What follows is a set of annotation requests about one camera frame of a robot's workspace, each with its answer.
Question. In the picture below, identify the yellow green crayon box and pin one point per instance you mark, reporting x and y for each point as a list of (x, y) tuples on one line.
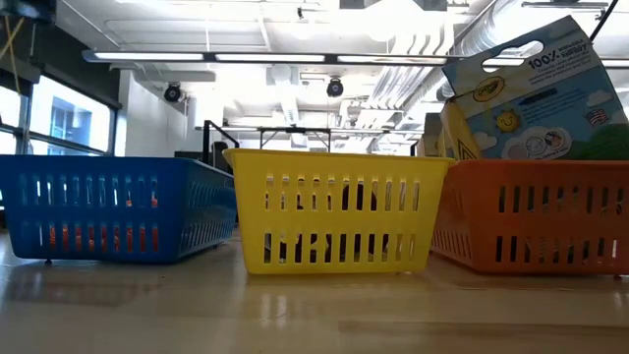
[(428, 142), (540, 98)]

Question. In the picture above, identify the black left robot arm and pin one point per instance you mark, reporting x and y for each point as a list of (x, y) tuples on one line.
[(24, 7)]

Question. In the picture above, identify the large office window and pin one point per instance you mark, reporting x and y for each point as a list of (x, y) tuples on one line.
[(69, 118)]

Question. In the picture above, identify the yellow plastic basket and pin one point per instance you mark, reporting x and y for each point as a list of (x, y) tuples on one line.
[(334, 218)]

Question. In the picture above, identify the black ceiling spotlight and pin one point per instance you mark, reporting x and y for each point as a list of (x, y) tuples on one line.
[(172, 92), (335, 88)]

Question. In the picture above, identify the person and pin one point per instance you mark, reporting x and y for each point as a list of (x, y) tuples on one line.
[(220, 157)]

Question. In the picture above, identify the long ceiling light strip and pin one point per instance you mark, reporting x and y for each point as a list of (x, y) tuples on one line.
[(270, 57)]

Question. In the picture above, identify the blue plastic basket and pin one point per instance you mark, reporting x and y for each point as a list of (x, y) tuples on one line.
[(118, 214)]

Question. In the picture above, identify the orange plastic basket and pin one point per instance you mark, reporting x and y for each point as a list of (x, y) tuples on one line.
[(540, 221)]

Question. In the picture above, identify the black metal background frame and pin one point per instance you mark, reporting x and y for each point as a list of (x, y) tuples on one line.
[(295, 130)]

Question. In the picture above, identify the silver spiral ventilation duct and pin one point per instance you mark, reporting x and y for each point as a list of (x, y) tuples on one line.
[(472, 44)]

